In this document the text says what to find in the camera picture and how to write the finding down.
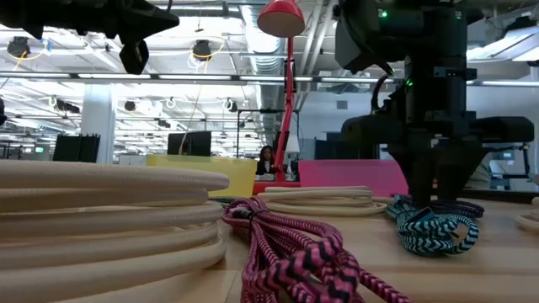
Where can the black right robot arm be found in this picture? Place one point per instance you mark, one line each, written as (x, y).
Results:
(421, 33)

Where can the red desk lamp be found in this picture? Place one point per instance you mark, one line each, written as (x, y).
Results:
(281, 17)

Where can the black office partition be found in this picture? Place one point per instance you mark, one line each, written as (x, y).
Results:
(328, 149)

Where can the yellow plastic bin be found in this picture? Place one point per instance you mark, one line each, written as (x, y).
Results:
(236, 177)

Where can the pink plastic bin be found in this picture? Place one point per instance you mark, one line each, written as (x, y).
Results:
(349, 177)

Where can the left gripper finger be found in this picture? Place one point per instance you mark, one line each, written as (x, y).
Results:
(135, 56)
(151, 23)

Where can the white building column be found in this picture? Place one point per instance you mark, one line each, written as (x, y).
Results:
(97, 122)

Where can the black office monitor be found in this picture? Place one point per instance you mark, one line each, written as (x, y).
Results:
(191, 144)
(76, 148)

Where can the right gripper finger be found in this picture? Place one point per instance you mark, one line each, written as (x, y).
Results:
(455, 172)
(421, 177)

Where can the white lampshade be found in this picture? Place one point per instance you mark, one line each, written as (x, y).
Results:
(293, 145)

